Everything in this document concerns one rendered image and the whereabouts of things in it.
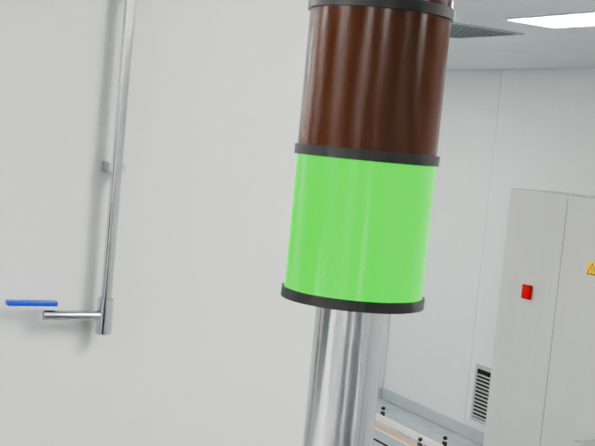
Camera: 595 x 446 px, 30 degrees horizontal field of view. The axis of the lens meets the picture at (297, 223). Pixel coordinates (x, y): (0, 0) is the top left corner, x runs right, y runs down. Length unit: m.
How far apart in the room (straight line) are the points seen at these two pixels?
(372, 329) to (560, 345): 7.26
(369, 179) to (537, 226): 7.47
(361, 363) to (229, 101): 1.54
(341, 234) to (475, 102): 8.82
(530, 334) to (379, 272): 7.50
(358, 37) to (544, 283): 7.40
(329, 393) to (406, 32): 0.13
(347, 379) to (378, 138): 0.08
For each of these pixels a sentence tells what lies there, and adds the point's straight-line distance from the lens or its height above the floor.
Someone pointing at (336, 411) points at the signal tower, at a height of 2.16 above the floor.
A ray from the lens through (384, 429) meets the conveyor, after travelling 5.34.
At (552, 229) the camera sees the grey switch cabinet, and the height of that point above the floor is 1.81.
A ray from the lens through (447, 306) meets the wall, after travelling 9.33.
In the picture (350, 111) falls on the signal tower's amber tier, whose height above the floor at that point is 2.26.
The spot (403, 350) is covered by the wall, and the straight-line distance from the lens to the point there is 9.87.
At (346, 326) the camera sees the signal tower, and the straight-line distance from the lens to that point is 0.38.
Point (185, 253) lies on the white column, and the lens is 1.90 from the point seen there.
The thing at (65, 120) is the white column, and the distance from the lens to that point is 1.81.
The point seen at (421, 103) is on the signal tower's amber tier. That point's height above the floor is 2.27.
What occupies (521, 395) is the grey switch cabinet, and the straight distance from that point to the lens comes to 7.95.
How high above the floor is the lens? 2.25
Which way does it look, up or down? 4 degrees down
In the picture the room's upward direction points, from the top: 5 degrees clockwise
